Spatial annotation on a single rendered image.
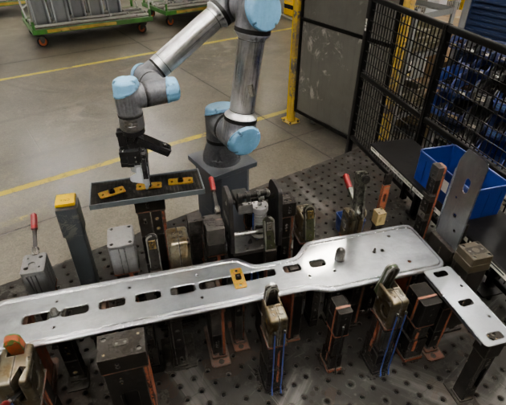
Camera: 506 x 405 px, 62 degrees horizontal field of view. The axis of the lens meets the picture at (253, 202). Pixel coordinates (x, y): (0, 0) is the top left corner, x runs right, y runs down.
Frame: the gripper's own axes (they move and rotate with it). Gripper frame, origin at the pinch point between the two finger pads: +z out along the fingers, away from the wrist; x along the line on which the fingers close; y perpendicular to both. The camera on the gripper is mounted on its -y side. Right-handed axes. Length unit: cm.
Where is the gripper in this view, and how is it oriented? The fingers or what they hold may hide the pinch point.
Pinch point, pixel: (148, 182)
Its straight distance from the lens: 146.6
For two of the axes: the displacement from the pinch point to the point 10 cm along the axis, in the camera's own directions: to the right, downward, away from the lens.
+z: -0.1, 8.1, 5.9
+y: -9.8, 1.1, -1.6
